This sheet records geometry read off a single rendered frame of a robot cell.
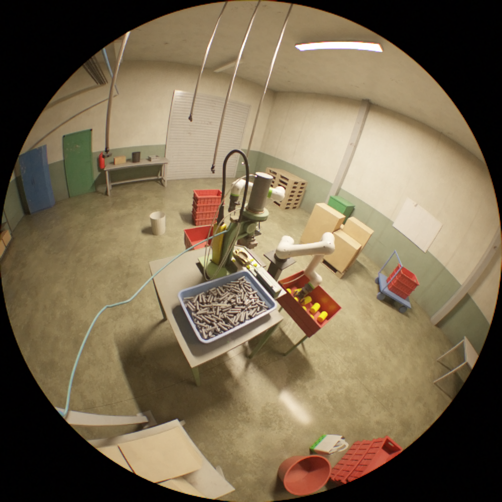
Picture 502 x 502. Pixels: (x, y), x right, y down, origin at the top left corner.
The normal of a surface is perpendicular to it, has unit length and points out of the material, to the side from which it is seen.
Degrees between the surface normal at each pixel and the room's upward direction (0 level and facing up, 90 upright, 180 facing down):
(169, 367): 0
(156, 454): 0
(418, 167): 90
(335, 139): 90
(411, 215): 90
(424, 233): 90
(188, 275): 0
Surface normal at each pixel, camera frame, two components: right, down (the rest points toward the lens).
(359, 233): -0.75, 0.26
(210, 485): 0.22, -0.77
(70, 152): 0.58, 0.60
